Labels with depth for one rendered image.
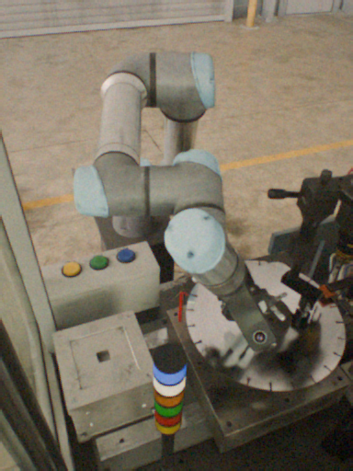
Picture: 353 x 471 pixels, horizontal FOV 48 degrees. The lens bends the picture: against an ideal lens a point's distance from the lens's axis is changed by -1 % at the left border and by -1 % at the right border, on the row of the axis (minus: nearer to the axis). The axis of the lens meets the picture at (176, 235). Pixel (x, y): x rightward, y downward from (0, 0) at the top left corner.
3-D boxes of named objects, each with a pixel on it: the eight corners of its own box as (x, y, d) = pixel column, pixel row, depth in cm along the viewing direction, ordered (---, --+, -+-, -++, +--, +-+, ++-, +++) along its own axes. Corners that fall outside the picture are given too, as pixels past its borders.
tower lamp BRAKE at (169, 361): (159, 390, 52) (159, 378, 50) (148, 361, 55) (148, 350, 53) (190, 379, 54) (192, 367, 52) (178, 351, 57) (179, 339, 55)
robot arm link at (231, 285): (247, 271, 58) (199, 298, 59) (255, 281, 61) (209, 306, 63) (226, 232, 62) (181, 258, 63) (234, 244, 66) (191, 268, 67)
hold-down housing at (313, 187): (291, 268, 78) (319, 181, 64) (281, 251, 81) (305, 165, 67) (317, 264, 79) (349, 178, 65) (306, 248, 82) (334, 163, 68)
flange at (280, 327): (247, 289, 89) (249, 281, 88) (296, 307, 86) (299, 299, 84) (230, 325, 82) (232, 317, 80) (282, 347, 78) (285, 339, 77)
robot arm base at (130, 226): (108, 214, 140) (105, 191, 134) (149, 205, 145) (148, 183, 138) (119, 242, 130) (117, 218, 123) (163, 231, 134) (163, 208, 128)
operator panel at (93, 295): (58, 336, 102) (47, 298, 93) (51, 304, 110) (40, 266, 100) (160, 305, 111) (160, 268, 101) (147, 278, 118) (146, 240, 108)
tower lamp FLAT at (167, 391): (159, 401, 54) (159, 391, 52) (149, 373, 57) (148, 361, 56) (189, 390, 56) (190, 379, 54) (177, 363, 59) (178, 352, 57)
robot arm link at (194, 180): (149, 144, 60) (149, 207, 54) (223, 144, 60) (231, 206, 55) (150, 177, 66) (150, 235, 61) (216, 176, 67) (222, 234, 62)
